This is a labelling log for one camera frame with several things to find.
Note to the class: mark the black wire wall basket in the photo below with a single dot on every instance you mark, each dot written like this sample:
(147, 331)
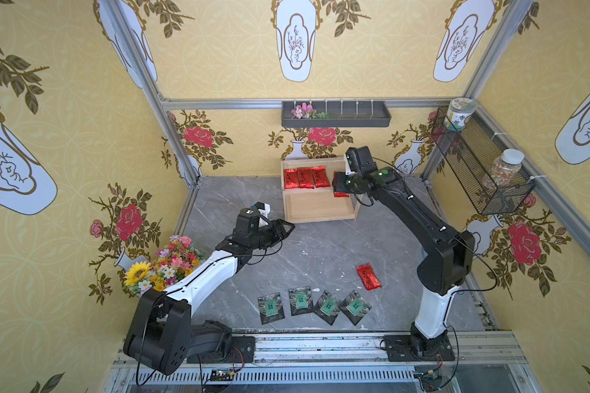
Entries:
(470, 154)

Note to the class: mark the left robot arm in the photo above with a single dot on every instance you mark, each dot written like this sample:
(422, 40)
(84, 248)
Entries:
(162, 335)

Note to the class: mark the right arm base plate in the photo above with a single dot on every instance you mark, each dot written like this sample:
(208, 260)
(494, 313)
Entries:
(409, 348)

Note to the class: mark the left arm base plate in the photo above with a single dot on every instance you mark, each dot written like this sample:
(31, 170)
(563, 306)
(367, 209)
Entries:
(241, 349)

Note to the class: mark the white patterned jar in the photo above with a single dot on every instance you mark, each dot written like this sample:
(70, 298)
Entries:
(458, 112)

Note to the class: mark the clear jar white lid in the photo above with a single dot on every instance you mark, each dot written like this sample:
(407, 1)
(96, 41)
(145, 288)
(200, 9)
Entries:
(503, 170)

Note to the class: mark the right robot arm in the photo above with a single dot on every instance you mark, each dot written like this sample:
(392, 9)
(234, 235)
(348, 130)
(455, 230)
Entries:
(448, 253)

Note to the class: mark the small pink flowers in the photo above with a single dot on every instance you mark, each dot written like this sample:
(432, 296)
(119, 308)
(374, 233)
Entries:
(307, 111)

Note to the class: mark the colourful flower bouquet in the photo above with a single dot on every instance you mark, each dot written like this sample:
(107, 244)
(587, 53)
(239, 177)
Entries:
(172, 264)

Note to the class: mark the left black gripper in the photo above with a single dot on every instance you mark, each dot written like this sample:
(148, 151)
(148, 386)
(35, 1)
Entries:
(274, 232)

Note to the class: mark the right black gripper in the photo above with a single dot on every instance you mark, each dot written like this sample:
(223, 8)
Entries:
(347, 182)

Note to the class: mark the green tea bag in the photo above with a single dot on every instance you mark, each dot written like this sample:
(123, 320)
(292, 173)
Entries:
(271, 308)
(355, 307)
(300, 301)
(327, 307)

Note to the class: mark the small circuit board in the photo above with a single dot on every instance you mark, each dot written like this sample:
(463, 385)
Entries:
(221, 375)
(429, 382)

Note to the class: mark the grey wall tray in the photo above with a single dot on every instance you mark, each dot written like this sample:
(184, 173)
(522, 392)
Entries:
(343, 113)

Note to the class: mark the left small circuit board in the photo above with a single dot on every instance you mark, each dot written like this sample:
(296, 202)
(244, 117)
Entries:
(221, 375)

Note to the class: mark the right small circuit board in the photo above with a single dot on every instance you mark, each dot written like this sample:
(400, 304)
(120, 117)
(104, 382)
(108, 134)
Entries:
(429, 382)

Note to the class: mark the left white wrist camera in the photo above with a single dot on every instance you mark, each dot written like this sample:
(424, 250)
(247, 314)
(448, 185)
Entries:
(264, 211)

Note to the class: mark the red tea bag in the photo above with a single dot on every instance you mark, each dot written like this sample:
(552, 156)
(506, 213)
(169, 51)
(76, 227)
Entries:
(305, 178)
(291, 179)
(320, 177)
(339, 184)
(368, 277)

